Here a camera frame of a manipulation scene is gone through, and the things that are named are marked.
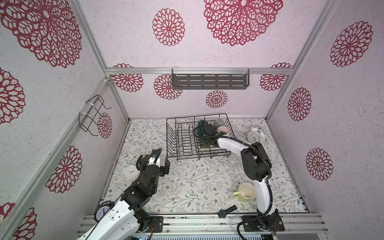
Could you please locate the white twin-bell alarm clock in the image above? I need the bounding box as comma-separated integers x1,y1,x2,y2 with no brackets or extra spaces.
247,127,266,144

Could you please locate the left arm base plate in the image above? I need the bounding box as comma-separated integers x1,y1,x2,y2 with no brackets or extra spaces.
145,216,164,233

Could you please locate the black round clock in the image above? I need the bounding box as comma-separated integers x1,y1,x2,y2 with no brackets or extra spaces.
94,201,115,223

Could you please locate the pink tall mug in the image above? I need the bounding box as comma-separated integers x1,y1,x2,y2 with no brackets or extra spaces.
217,126,230,136

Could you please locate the grey mug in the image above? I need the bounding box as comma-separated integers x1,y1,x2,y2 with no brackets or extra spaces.
213,118,225,129

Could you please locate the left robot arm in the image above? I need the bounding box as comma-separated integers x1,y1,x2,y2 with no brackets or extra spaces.
79,148,170,240

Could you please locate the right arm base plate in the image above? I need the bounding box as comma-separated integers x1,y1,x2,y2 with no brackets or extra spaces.
242,209,285,233

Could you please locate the black wristwatch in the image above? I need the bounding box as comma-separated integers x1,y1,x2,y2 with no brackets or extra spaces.
218,205,238,219

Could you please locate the teal mug cream inside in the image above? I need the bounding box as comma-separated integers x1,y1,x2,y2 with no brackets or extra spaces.
198,120,208,129

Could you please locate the white square clock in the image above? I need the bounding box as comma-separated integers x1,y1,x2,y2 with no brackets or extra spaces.
121,165,140,181

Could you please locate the light green mug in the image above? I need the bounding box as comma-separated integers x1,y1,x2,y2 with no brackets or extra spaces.
232,183,256,202

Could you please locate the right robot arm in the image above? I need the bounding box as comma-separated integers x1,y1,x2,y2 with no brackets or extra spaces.
193,124,276,220

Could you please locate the clear glass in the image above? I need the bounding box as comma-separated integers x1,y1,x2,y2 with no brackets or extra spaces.
227,155,240,169

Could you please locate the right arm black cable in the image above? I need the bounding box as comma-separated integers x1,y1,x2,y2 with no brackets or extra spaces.
192,125,274,240

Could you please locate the black wire wall basket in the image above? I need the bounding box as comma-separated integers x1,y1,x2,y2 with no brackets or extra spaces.
78,95,113,139

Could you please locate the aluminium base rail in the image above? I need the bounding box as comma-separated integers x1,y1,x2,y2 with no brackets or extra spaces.
77,212,330,236

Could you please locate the grey wall shelf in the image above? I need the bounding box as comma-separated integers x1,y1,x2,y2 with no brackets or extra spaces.
171,69,250,90

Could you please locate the black wire dish rack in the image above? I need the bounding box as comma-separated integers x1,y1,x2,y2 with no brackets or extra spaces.
166,114,235,161

